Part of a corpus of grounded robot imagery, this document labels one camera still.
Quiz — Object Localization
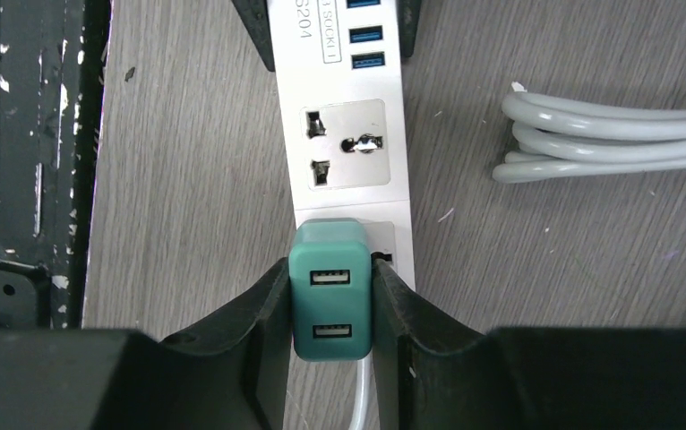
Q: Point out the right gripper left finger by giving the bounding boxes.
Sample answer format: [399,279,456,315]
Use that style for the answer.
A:
[0,259,291,429]

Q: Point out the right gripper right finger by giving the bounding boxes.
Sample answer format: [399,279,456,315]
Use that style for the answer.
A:
[373,260,686,429]

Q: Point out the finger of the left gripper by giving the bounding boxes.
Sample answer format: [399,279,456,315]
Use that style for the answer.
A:
[232,0,276,73]
[396,0,422,58]

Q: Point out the white power strip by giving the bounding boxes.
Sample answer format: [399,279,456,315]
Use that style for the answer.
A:
[268,0,415,285]

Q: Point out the teal adapters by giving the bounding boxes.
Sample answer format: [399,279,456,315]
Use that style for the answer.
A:
[288,218,372,362]

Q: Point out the far strip grey cord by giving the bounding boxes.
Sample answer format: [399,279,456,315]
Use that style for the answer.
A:
[491,89,686,185]

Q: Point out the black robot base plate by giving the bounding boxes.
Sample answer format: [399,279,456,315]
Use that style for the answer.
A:
[0,1,112,329]

